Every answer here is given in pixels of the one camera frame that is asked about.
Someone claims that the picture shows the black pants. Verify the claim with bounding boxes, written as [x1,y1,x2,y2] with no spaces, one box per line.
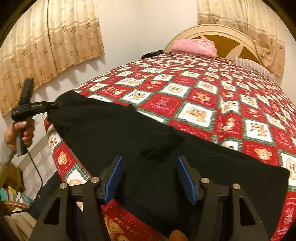
[48,91,289,237]

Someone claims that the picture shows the cream wooden headboard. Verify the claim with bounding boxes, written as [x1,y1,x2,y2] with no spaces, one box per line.
[164,24,263,65]

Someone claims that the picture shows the striped pillow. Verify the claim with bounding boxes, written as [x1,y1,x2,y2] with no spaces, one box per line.
[234,57,275,82]

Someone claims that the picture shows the red teddy bear bedspread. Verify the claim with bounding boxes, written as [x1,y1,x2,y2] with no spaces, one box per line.
[43,51,296,241]

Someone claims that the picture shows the beige patterned curtain side wall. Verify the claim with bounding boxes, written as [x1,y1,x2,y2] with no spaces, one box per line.
[1,1,104,116]

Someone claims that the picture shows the black cable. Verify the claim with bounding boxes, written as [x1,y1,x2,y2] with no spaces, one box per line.
[9,148,44,216]

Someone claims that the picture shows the white sleeved left forearm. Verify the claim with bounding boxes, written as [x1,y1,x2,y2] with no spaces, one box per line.
[0,138,14,170]

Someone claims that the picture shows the dark clothing bundle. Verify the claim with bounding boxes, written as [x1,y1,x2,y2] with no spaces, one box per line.
[141,50,164,59]

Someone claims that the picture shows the beige patterned curtain by headboard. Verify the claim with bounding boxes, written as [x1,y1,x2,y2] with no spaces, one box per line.
[197,0,285,77]

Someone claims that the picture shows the pink folded blanket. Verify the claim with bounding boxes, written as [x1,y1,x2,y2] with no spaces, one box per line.
[171,39,217,58]

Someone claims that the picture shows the person's left hand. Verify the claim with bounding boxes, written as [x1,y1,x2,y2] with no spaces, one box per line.
[4,118,35,151]

